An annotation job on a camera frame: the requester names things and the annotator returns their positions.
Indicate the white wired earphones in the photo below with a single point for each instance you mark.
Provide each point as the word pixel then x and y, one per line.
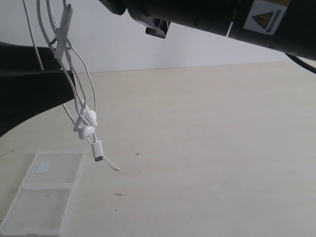
pixel 60 47

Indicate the clear plastic storage case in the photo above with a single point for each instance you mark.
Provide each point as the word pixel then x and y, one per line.
pixel 44 197

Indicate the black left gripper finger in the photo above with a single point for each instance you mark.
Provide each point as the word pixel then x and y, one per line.
pixel 29 85

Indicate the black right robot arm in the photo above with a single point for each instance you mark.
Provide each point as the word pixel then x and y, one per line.
pixel 288 26

